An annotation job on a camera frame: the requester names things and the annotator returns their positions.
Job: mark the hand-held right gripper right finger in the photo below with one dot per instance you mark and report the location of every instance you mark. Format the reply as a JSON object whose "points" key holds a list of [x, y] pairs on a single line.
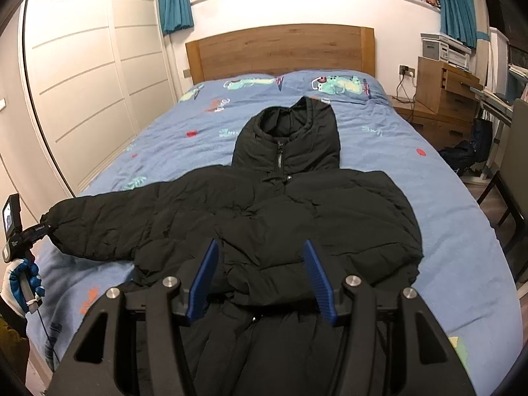
{"points": [[319, 280]]}

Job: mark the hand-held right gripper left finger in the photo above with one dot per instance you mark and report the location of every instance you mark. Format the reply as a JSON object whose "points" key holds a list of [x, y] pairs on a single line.
{"points": [[203, 280]]}

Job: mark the black hooded puffer jacket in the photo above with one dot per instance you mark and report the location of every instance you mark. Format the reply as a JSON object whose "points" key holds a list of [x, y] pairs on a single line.
{"points": [[288, 198]]}

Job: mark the person's left forearm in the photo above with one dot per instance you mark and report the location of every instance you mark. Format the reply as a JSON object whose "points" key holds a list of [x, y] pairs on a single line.
{"points": [[10, 346]]}

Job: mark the person's left hand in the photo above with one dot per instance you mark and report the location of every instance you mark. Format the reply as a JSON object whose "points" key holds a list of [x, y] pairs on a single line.
{"points": [[14, 288]]}

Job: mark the blue printed duvet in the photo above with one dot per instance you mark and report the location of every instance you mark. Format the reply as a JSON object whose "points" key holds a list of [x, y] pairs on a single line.
{"points": [[392, 165]]}

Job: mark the white wardrobe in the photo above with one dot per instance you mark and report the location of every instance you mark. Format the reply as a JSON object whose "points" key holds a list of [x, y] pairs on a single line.
{"points": [[82, 90]]}

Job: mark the wooden nightstand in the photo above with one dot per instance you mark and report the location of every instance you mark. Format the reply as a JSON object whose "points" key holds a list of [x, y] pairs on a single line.
{"points": [[429, 123]]}

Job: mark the dark bag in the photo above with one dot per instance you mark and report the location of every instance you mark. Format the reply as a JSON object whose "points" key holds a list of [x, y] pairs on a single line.
{"points": [[466, 150]]}

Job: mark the blue printed pillow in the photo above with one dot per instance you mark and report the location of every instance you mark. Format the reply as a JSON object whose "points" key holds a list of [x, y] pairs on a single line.
{"points": [[231, 86], [342, 84]]}

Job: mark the grey chair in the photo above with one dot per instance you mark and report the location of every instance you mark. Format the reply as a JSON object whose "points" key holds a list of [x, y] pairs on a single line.
{"points": [[513, 165]]}

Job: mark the wooden drawer box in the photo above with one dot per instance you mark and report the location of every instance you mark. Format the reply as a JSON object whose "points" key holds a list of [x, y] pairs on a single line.
{"points": [[441, 86]]}

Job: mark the wooden headboard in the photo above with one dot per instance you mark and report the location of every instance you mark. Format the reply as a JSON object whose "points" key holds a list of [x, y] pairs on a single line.
{"points": [[280, 49]]}

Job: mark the cluttered desk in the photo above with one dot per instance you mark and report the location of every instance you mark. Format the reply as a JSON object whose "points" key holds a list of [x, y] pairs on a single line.
{"points": [[501, 95]]}

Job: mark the white printer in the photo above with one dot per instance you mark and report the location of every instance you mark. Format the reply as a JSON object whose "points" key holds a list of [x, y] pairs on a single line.
{"points": [[456, 53]]}

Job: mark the teal curtain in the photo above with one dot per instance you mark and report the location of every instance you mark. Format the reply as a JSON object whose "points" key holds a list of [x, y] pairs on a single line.
{"points": [[175, 0], [458, 4]]}

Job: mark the wall socket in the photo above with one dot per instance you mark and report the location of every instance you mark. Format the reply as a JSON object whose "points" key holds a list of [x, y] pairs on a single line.
{"points": [[406, 70]]}

